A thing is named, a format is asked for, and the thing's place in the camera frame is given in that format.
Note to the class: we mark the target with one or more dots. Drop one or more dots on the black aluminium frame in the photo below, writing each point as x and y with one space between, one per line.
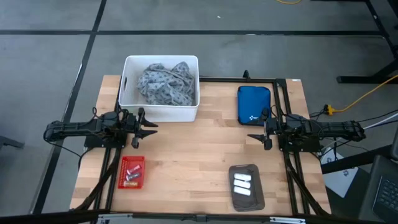
224 79

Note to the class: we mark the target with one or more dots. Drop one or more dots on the black table stand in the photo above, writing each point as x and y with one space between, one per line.
357 79

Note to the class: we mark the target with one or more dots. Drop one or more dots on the black desk leg bar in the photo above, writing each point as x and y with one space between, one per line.
357 159

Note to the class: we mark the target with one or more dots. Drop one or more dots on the grey patterned cloth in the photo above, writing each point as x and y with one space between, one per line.
164 87

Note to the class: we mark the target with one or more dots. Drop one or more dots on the white paper sheet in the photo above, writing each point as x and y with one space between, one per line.
339 180

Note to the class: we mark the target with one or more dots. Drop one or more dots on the red plastic basket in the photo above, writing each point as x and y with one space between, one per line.
122 168

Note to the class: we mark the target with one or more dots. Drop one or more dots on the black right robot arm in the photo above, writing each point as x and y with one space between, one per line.
329 129

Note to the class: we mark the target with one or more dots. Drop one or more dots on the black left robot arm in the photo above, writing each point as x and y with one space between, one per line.
74 127

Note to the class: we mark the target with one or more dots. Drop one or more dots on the dark grey plastic tray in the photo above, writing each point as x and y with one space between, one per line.
247 202

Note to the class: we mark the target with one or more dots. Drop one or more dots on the black chair base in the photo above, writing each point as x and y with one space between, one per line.
9 141

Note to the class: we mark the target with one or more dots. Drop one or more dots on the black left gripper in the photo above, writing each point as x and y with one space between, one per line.
135 126

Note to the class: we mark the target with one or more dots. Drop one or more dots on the black laptop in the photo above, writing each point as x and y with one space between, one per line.
385 193

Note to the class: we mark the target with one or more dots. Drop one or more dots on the white perforated plastic bin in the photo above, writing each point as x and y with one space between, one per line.
161 113

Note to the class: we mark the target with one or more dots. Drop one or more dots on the blue first aid pouch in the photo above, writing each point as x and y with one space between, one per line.
252 99

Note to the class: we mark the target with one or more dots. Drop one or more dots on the pink pill bottle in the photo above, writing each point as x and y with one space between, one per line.
134 169

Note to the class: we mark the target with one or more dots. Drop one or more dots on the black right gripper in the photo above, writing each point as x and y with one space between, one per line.
271 129

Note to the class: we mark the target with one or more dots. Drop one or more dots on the yellow pill bottle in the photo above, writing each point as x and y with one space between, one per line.
130 184

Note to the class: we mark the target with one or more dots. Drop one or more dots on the white bandage roll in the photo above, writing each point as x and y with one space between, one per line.
242 177
242 183
242 190

